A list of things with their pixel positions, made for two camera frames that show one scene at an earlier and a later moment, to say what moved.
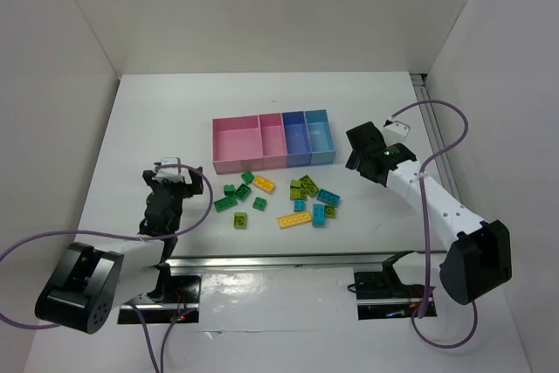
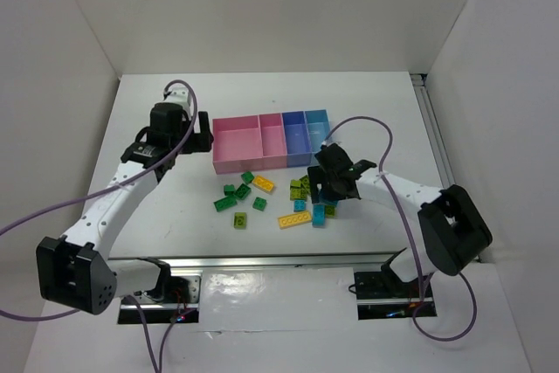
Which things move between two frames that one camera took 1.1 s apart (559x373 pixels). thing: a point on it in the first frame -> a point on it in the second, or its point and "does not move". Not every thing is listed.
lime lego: x=330 y=211 does not move
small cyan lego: x=300 y=205 does not move
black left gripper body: x=172 y=185 -> x=203 y=133
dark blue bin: x=298 y=144 does not move
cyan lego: x=319 y=215 does not move
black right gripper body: x=361 y=146 -> x=326 y=185
